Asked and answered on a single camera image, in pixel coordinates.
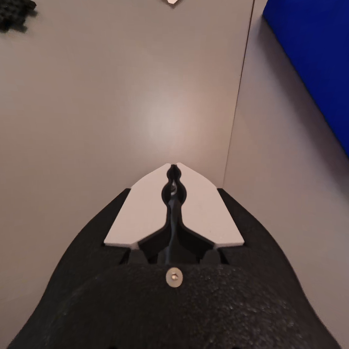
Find large blue plastic bin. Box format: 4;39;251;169
262;0;349;158

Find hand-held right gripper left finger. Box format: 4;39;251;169
104;163;173;263

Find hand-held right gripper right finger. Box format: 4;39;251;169
174;163;245;263

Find black brick chassis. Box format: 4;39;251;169
0;0;37;34

